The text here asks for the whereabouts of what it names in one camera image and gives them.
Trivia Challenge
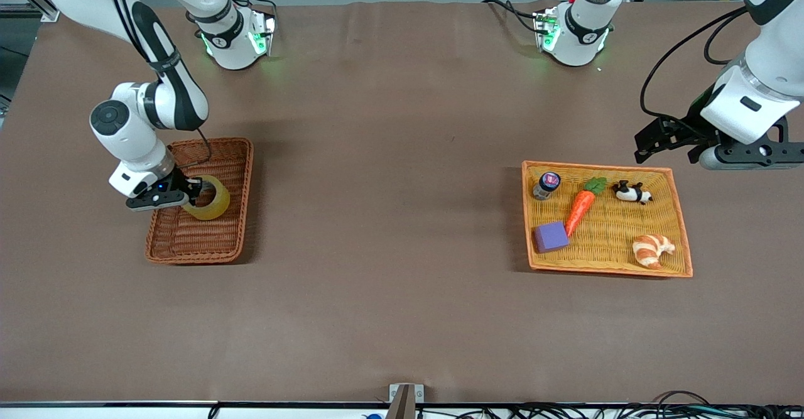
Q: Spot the small dark-lidded jar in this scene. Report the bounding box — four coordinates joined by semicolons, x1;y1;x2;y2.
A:
532;171;562;201

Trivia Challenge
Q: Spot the orange toy carrot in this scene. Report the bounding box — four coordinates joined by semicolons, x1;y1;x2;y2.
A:
564;177;609;239

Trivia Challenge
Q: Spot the purple cube block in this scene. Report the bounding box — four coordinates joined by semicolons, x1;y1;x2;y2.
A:
533;220;571;254

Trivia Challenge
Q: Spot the clear yellowish tape roll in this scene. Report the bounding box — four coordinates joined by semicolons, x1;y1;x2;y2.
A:
182;175;231;221

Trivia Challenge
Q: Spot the orange wicker basket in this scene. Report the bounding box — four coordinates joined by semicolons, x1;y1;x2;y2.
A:
521;160;694;279

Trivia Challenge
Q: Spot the toy croissant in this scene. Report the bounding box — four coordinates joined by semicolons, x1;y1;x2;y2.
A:
632;234;676;270

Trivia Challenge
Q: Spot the brown table cloth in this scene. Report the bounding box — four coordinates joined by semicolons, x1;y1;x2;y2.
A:
0;1;804;405

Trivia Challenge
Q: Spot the brown wicker basket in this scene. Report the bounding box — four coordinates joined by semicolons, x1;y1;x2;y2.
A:
144;138;255;265

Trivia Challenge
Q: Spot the black base cable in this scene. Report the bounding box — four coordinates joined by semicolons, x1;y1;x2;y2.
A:
482;0;541;33

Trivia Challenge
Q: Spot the green-lit base connector plate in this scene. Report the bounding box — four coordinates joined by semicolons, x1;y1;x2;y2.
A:
534;6;562;53
250;9;277;57

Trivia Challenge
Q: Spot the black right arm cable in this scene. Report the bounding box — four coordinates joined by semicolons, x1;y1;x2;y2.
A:
104;0;214;168

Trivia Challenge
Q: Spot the metal bracket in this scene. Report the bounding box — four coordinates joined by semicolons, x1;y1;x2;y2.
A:
388;383;425;419

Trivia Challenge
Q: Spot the black cable tangle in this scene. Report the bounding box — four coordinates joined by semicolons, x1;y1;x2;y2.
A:
415;391;804;419

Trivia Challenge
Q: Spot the black white panda toy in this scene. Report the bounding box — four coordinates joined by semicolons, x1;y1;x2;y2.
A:
611;180;654;205

